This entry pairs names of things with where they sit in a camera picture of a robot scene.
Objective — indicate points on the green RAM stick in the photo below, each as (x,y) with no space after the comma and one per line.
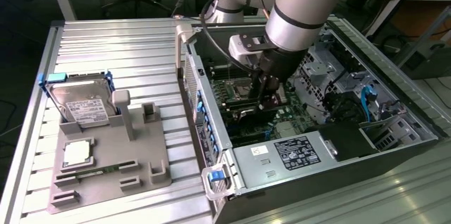
(99,172)

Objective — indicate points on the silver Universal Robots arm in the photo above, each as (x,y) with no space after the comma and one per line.
(295,10)

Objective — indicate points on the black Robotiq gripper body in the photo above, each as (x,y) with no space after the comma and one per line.
(282,63)

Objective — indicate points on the dark grey cabinet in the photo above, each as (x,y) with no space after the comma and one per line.
(430,63)

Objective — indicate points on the green motherboard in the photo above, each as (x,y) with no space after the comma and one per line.
(292,113)

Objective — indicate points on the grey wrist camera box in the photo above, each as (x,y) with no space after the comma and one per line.
(239,49)

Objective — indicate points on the CPU socket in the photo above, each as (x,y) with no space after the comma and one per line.
(239,88)

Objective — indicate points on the silver CPU chip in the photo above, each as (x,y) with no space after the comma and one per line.
(77,154)

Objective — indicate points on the silver power supply unit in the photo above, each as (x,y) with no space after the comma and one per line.
(260,166)

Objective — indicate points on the black air shroud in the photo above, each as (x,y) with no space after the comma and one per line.
(348,139)

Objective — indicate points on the Nvidia graphics card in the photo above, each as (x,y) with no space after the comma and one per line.
(259,118)

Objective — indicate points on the grey parts rack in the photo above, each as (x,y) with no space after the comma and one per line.
(112,155)

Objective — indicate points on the silver disk bay cage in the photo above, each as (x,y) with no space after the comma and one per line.
(316,69)

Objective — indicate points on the blue case latch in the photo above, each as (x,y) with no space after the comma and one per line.
(215,176)

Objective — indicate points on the hard disk with blue carrier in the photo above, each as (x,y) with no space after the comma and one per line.
(84,105)

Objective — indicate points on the black open PC case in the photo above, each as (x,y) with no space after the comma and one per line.
(352,181)

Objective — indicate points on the silver chipset heatsink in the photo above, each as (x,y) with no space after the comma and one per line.
(286,128)

